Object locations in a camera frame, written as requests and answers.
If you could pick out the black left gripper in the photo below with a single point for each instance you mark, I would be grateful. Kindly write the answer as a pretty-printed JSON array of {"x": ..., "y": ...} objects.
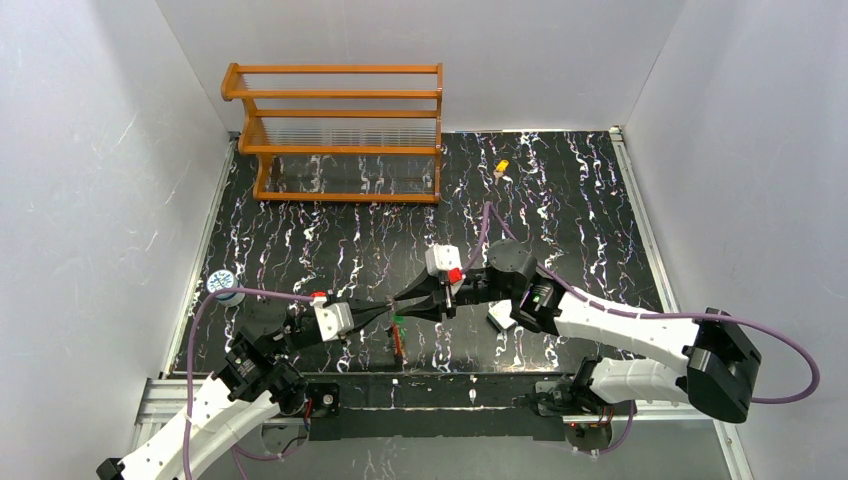
[{"x": 301, "y": 326}]

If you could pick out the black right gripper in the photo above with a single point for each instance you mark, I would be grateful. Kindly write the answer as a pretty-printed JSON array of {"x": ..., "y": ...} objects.
[{"x": 448, "y": 299}]

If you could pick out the yellow tagged key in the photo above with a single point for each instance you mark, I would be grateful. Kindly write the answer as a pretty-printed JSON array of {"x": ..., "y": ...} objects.
[{"x": 500, "y": 174}]

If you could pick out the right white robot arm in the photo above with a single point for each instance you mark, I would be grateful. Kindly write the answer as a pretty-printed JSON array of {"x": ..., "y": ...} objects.
[{"x": 707, "y": 361}]

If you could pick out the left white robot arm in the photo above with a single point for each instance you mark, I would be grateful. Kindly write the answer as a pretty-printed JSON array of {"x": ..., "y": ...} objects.
[{"x": 209, "y": 425}]

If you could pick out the white card box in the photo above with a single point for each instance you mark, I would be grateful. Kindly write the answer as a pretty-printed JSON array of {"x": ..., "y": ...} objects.
[{"x": 499, "y": 316}]

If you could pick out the blue white round tin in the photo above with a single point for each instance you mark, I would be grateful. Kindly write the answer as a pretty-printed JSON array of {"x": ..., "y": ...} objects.
[{"x": 224, "y": 279}]

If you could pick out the orange wooden rack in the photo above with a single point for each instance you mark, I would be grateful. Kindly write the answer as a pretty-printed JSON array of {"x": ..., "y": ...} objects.
[{"x": 341, "y": 133}]

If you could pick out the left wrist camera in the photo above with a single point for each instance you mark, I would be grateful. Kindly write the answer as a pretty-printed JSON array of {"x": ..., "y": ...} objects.
[{"x": 334, "y": 318}]

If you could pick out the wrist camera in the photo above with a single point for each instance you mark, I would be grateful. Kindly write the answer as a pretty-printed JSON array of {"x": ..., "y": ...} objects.
[
  {"x": 444, "y": 259},
  {"x": 334, "y": 318}
]

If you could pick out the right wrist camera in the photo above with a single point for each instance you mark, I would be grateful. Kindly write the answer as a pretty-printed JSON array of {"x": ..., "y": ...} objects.
[{"x": 444, "y": 259}]

